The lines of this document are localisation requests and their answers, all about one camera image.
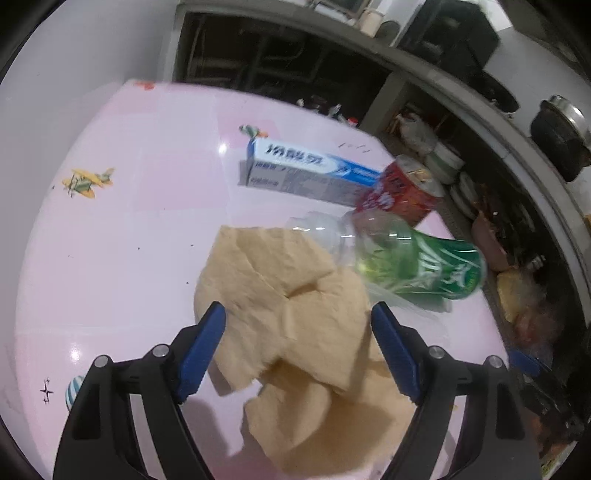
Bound black cooking pot with lid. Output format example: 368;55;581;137
530;94;590;182

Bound blue toothpaste box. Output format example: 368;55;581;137
245;137;380;207

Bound concrete kitchen counter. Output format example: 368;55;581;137
175;1;590;294

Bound white plastic bag on shelf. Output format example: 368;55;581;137
397;112;438;156

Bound stacked white green bowls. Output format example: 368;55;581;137
425;141;465;185

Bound red soda can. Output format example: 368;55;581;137
356;154;445;227

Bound pink patterned tablecloth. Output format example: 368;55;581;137
13;78;509;480

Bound yellow bag of food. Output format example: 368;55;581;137
496;269;544;324

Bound black frying pan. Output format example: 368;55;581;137
471;70;520;114

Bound brown paper napkin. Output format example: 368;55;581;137
194;226;415;477

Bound stacked plates on shelf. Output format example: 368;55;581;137
450;171;480;221

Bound pink plastic basin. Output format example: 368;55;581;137
471;211;510;273

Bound green-label clear plastic bottle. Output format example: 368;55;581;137
287;210;488;312

